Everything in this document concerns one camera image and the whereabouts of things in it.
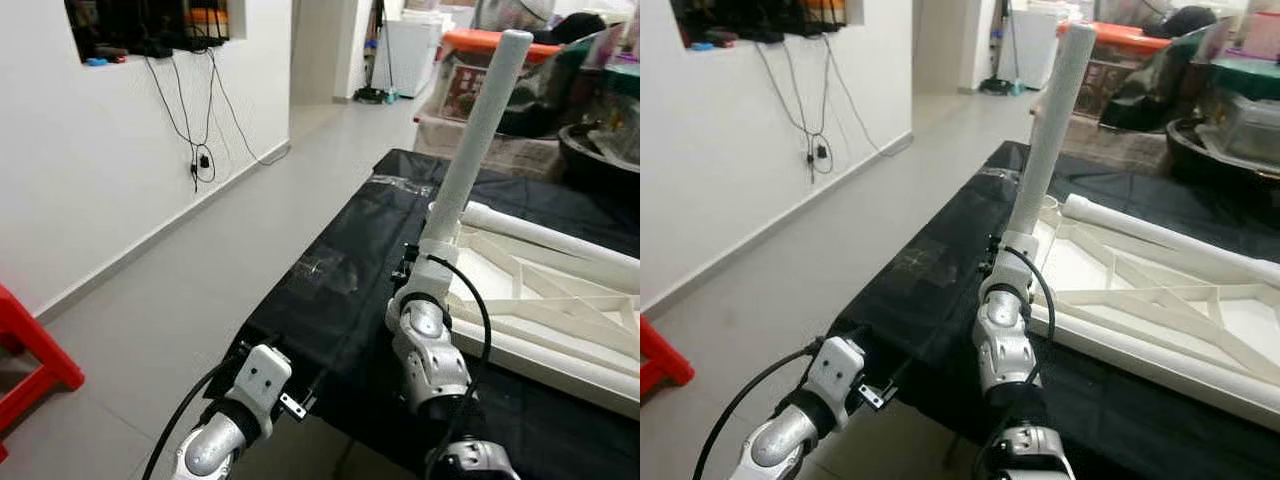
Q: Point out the pink storage box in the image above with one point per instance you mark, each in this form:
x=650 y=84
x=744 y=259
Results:
x=1262 y=35

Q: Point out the black plastic bag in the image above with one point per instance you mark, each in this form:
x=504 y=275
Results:
x=560 y=95
x=1150 y=95

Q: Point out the white plastic children table top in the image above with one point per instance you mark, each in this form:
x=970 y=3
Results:
x=520 y=270
x=1100 y=260

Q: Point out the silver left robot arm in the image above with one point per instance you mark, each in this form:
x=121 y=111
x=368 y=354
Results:
x=785 y=440
x=210 y=450

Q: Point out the black round basin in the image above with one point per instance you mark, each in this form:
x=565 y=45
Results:
x=1200 y=160
x=590 y=160

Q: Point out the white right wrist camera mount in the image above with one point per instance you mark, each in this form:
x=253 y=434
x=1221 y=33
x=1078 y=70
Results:
x=1012 y=255
x=430 y=265

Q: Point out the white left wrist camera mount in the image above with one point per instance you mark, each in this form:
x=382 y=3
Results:
x=262 y=375
x=840 y=370

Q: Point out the red plastic stool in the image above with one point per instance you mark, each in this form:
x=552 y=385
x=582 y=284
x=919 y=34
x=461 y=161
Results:
x=40 y=345
x=660 y=355

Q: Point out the white appliance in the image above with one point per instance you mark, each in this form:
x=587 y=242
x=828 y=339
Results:
x=1035 y=45
x=415 y=55

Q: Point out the floor mop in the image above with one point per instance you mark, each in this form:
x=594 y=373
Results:
x=375 y=96
x=1000 y=86

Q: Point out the black tablecloth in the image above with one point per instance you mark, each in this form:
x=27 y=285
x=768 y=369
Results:
x=340 y=280
x=920 y=270

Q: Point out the clear plastic storage box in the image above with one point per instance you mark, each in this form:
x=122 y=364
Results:
x=628 y=130
x=1250 y=125

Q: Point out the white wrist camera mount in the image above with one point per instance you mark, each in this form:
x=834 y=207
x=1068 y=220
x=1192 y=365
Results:
x=1012 y=255
x=840 y=370
x=262 y=375
x=430 y=265

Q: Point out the clear plastic wrap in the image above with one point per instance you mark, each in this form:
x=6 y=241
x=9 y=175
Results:
x=400 y=187
x=1002 y=173

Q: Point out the black power adapter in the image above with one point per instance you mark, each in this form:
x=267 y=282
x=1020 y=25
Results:
x=203 y=160
x=820 y=152

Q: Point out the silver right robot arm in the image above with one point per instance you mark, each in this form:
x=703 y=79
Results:
x=1003 y=345
x=425 y=350

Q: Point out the storage box with orange lid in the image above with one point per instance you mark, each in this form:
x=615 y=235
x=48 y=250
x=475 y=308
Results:
x=1110 y=75
x=460 y=90

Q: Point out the patterned beige bench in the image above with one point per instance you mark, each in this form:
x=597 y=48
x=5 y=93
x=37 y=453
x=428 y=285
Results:
x=1110 y=145
x=500 y=155

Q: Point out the dark green round lid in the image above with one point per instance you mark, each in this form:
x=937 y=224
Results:
x=1245 y=75
x=625 y=80

